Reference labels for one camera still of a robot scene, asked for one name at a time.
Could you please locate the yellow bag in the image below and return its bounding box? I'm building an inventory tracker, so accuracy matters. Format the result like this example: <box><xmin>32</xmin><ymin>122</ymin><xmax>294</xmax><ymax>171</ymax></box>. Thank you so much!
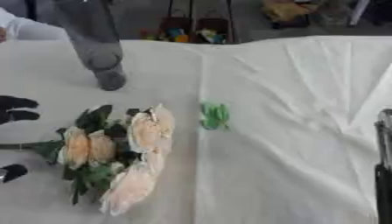
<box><xmin>260</xmin><ymin>0</ymin><xmax>320</xmax><ymax>24</ymax></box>

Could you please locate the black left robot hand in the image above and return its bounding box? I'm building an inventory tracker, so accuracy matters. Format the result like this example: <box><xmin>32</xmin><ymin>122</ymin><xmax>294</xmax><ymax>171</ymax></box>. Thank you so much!
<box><xmin>0</xmin><ymin>94</ymin><xmax>42</xmax><ymax>185</ymax></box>

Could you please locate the small green leaf piece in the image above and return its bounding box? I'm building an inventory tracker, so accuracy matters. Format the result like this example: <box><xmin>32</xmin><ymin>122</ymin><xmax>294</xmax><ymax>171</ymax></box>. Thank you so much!
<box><xmin>199</xmin><ymin>100</ymin><xmax>232</xmax><ymax>131</ymax></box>

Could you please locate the black pole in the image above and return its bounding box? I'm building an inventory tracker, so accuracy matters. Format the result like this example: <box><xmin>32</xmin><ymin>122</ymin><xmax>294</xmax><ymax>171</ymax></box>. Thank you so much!
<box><xmin>23</xmin><ymin>0</ymin><xmax>40</xmax><ymax>22</ymax></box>

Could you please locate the peach artificial flower bouquet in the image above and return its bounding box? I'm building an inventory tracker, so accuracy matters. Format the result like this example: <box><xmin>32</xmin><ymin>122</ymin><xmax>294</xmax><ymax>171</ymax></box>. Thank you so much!
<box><xmin>0</xmin><ymin>102</ymin><xmax>178</xmax><ymax>217</ymax></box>

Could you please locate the person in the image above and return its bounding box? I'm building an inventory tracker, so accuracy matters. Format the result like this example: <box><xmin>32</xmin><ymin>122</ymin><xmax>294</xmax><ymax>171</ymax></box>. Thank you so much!
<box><xmin>0</xmin><ymin>6</ymin><xmax>73</xmax><ymax>44</ymax></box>

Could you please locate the dark red basket with toys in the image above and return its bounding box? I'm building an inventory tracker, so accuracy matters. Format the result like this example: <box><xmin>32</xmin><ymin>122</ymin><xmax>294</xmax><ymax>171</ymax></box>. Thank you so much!
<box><xmin>154</xmin><ymin>0</ymin><xmax>195</xmax><ymax>44</ymax></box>
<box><xmin>194</xmin><ymin>0</ymin><xmax>238</xmax><ymax>45</ymax></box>

